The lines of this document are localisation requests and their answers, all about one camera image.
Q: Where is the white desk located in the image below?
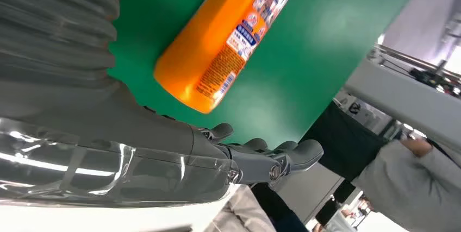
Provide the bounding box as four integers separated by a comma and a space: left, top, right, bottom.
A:
0, 183, 240, 232

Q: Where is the green table mat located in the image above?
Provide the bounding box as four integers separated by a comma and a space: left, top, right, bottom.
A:
107, 0, 433, 150

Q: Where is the standing person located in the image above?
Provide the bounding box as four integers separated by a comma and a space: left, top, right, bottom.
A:
301, 101, 386, 183

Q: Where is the white machine base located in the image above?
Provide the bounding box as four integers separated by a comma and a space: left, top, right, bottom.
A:
335, 43, 461, 152

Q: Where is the seated person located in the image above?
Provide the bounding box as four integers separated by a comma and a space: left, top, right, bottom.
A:
351, 137, 461, 232

